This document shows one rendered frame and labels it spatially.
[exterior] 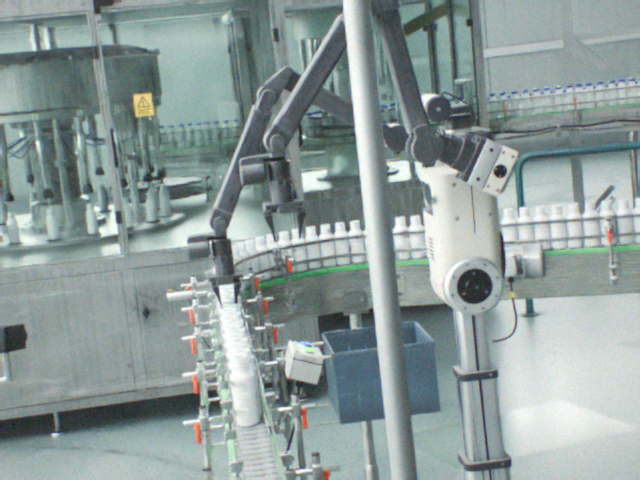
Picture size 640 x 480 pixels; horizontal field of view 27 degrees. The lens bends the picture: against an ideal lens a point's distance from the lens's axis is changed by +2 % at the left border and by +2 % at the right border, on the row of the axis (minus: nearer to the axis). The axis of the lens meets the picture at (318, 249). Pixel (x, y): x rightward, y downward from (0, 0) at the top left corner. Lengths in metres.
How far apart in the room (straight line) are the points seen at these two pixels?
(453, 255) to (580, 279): 1.64
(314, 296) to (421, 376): 1.23
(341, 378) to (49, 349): 3.20
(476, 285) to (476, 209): 0.21
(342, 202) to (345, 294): 3.64
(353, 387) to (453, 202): 0.78
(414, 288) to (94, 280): 2.23
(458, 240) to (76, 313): 3.70
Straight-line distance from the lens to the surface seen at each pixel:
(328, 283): 5.25
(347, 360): 4.04
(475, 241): 3.60
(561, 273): 5.19
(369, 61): 1.05
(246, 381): 3.16
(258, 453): 2.99
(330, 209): 8.87
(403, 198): 8.93
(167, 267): 6.94
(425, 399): 4.11
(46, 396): 7.10
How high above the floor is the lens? 1.87
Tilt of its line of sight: 9 degrees down
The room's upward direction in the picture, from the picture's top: 6 degrees counter-clockwise
